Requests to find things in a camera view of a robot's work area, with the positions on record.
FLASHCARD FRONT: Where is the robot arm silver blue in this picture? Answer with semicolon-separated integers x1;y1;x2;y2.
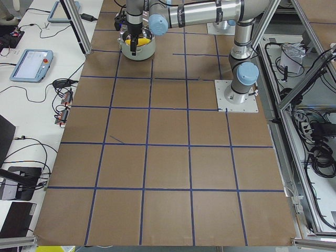
114;0;270;104

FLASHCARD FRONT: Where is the black cable bundle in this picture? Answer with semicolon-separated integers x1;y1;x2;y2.
307;141;336;179

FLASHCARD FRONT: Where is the near blue teach pendant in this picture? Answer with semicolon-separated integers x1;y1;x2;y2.
9;49;54;83

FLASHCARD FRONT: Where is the yellow corn cob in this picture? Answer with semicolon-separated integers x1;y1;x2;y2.
125;38;151;47

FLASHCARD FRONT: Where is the black monitor stand base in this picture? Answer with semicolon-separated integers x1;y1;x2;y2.
1;166;41;201

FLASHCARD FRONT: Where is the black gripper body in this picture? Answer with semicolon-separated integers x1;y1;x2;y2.
114;14;142;44

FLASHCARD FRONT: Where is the far blue teach pendant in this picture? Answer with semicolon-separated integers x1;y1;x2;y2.
47;1;69;24

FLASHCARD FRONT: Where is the black power adapter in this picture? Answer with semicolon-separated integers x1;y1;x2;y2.
80;13;97;22

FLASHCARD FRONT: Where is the pale green steel pot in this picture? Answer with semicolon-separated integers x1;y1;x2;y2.
118;25;156;61

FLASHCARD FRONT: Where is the blue teach pendant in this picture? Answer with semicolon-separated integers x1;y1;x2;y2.
47;1;69;24
9;49;54;83

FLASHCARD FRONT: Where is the black laptop corner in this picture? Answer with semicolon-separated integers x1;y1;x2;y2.
0;115;16;166

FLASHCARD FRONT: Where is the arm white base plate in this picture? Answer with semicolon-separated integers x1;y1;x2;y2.
214;80;259;113

